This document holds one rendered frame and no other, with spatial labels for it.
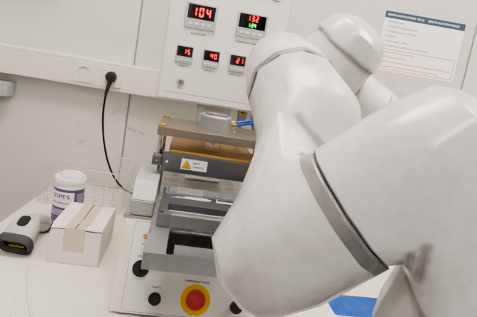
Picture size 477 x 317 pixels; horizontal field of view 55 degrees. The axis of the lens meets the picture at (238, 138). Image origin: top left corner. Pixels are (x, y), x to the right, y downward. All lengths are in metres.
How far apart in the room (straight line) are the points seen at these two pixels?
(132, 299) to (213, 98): 0.57
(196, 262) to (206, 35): 0.69
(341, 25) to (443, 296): 0.38
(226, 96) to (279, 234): 0.94
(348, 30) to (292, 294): 0.38
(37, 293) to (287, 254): 0.79
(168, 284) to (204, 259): 0.26
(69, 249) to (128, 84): 0.70
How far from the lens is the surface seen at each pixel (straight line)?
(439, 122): 0.35
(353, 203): 0.34
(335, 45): 0.63
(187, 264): 0.75
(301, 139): 0.43
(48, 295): 1.07
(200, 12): 1.26
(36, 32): 1.81
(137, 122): 1.73
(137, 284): 1.00
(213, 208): 0.91
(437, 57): 1.85
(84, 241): 1.16
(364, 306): 1.24
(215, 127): 1.11
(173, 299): 1.00
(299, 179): 0.36
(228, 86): 1.27
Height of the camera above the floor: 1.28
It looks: 9 degrees down
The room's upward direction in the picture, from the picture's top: 10 degrees clockwise
